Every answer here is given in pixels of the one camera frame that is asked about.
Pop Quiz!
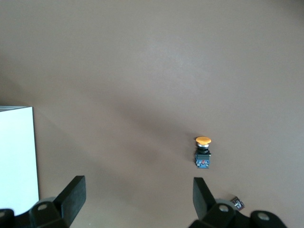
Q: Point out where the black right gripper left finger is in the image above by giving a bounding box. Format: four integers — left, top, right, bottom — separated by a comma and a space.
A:
0, 175, 86, 228

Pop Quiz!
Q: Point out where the white drawer cabinet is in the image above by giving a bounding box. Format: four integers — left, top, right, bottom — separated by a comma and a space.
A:
0, 106, 40, 216

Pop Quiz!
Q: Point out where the small black connector block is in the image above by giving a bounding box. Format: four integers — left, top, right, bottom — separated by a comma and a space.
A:
229, 194, 246, 211

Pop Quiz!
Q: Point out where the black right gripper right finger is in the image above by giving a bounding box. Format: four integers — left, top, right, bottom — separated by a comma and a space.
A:
189, 177, 288, 228

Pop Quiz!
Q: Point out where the yellow mushroom push button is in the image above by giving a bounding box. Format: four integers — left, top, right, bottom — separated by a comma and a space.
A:
194, 136, 212, 170

